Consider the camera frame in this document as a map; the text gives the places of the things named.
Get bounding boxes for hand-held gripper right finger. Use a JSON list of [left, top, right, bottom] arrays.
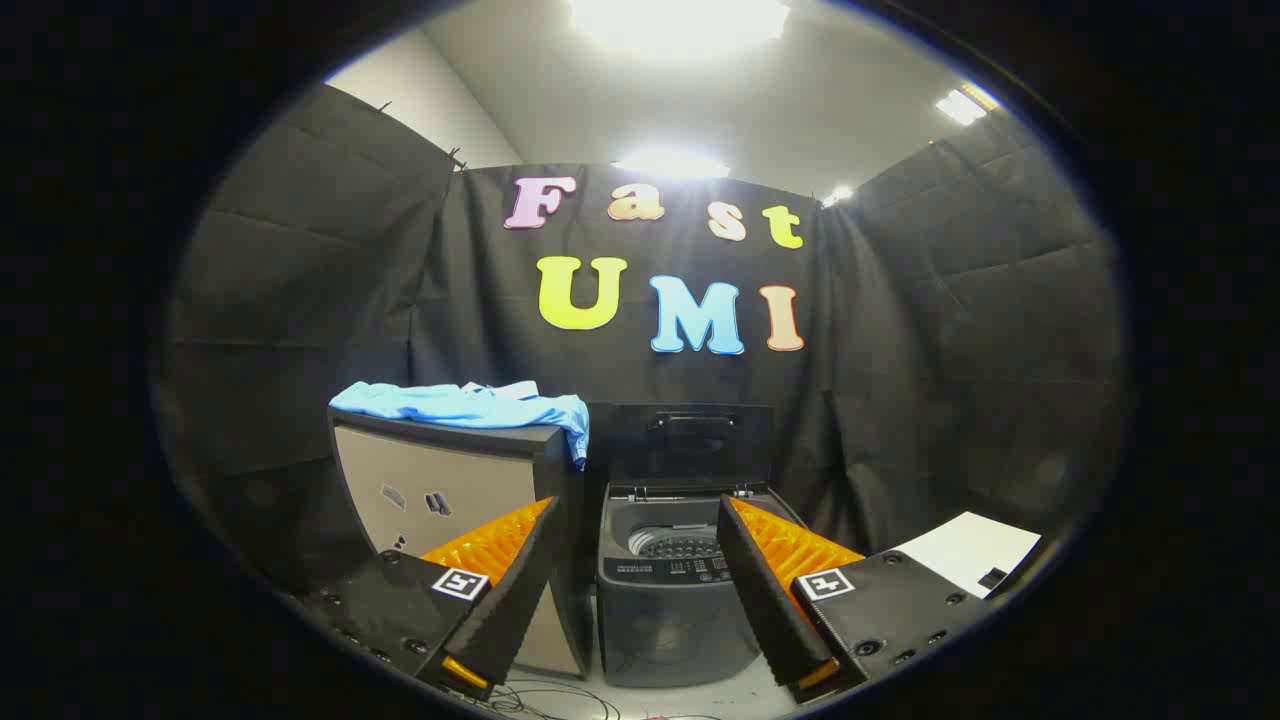
[[715, 493, 993, 706]]

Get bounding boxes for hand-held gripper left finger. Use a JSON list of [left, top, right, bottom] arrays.
[[298, 495, 563, 703]]

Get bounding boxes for dark grey washing machine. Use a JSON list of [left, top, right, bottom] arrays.
[[595, 483, 813, 689]]

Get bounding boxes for light blue polo shirt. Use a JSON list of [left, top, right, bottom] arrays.
[[329, 380, 591, 471]]

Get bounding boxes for grey cabinet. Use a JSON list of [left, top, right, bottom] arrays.
[[328, 405, 598, 681]]

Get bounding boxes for white flat board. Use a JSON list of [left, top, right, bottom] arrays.
[[888, 511, 1044, 600]]

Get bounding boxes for black backdrop cloth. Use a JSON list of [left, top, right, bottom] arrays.
[[150, 85, 1131, 601]]

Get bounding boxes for oval ceiling light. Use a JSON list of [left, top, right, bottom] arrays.
[[612, 150, 733, 182]]

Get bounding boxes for rectangular ceiling light panel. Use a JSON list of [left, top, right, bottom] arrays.
[[934, 84, 1003, 128]]

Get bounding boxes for large bright ceiling light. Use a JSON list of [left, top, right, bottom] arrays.
[[568, 0, 793, 56]]

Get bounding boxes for thin black floor cables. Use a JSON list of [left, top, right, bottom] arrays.
[[488, 678, 626, 720]]

